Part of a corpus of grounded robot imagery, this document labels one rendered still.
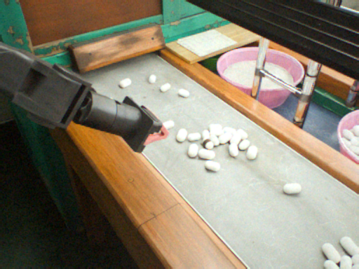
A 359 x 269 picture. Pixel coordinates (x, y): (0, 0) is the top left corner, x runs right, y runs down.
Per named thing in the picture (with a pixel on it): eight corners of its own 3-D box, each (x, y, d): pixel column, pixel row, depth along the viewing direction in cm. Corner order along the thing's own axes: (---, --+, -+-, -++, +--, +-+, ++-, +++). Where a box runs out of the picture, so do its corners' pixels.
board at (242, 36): (189, 64, 108) (190, 61, 107) (163, 47, 118) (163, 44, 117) (263, 38, 123) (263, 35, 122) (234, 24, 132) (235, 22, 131)
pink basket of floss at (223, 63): (299, 120, 100) (307, 94, 94) (209, 110, 105) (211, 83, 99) (295, 76, 120) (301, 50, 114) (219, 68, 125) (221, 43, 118)
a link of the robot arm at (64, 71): (29, 121, 47) (60, 68, 46) (6, 92, 55) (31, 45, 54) (97, 144, 56) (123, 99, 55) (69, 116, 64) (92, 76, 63)
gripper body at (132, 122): (133, 97, 65) (102, 85, 59) (162, 124, 58) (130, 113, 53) (116, 125, 66) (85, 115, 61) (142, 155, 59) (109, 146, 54)
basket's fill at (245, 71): (255, 118, 100) (259, 103, 96) (207, 85, 114) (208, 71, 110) (305, 94, 110) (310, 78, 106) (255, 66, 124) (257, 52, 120)
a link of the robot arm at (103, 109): (75, 128, 51) (91, 94, 50) (57, 110, 55) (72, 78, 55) (111, 138, 56) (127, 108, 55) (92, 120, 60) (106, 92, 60)
